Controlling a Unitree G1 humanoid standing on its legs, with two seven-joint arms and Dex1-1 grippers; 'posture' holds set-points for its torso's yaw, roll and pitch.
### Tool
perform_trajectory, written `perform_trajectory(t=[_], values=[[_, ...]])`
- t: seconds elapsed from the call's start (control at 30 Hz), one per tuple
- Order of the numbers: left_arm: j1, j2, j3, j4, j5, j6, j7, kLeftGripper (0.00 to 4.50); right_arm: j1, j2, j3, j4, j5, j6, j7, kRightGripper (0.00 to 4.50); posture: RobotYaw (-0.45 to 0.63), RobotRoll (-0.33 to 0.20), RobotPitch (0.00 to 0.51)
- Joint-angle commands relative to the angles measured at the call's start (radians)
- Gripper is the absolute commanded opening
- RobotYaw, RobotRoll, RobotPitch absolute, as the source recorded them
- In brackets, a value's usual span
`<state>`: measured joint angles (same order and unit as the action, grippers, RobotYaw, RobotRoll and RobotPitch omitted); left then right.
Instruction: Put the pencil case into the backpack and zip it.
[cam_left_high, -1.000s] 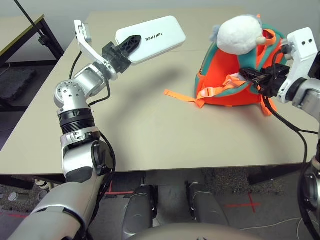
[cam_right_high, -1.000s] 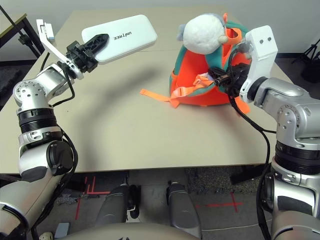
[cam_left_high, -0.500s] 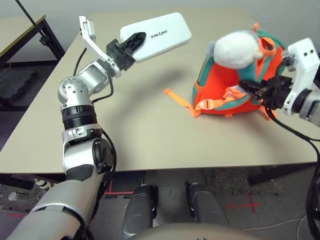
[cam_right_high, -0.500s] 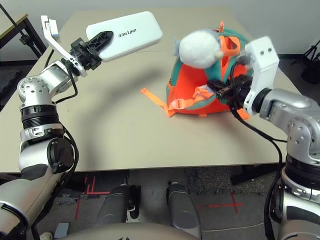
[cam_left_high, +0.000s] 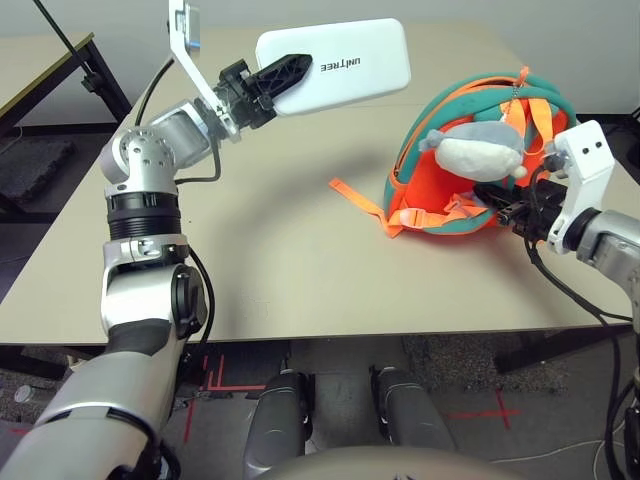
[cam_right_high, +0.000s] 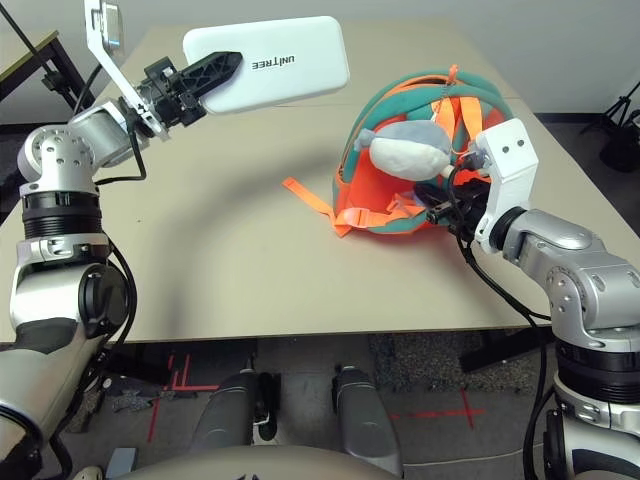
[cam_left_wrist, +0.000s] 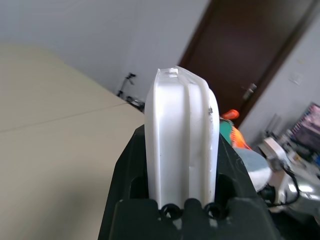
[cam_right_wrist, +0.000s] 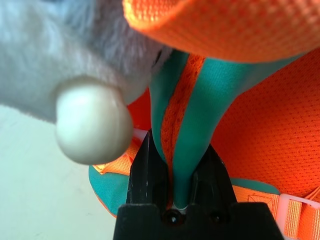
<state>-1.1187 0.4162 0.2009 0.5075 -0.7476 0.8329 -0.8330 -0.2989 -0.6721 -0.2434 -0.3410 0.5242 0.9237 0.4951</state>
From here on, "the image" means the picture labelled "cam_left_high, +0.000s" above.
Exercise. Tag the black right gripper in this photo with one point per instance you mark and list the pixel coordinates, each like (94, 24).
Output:
(542, 207)

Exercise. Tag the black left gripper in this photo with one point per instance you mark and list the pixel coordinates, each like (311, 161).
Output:
(245, 95)

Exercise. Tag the grey white plush pendant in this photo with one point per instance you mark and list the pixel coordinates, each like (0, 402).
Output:
(475, 155)

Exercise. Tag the white pencil case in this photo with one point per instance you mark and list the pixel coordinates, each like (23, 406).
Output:
(360, 60)

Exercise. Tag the orange and teal backpack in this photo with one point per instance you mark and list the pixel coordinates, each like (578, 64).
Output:
(425, 190)

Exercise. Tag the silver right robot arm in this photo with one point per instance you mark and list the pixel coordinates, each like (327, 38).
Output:
(612, 245)

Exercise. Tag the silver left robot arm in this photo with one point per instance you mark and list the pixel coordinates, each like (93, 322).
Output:
(140, 300)

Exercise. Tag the black tripod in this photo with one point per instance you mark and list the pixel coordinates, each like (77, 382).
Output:
(631, 145)

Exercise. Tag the thin black pole with clamp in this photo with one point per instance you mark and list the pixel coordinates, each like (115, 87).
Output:
(62, 37)

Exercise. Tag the grey robot right leg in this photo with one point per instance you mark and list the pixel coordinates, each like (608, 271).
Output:
(412, 417)

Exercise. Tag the grey robot leg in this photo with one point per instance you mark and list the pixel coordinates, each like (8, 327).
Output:
(412, 417)
(277, 425)

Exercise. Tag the black foam mat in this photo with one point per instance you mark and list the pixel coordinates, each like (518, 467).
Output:
(30, 170)

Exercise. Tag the grey robot torso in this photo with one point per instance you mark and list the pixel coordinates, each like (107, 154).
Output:
(390, 465)

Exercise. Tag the grey robot left leg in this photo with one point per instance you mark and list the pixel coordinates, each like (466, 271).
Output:
(277, 425)

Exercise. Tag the black table foot bar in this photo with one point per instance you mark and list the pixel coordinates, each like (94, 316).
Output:
(30, 362)

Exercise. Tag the small silver round cap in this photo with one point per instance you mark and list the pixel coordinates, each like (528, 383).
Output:
(23, 394)

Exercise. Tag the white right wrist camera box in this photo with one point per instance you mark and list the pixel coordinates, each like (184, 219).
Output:
(587, 155)

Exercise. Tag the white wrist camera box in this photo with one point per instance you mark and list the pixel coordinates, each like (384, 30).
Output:
(182, 50)
(587, 155)

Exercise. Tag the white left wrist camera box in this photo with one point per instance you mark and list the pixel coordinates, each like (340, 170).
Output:
(182, 50)

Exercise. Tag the side table with black frame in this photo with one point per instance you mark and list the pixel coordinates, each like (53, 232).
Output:
(30, 60)

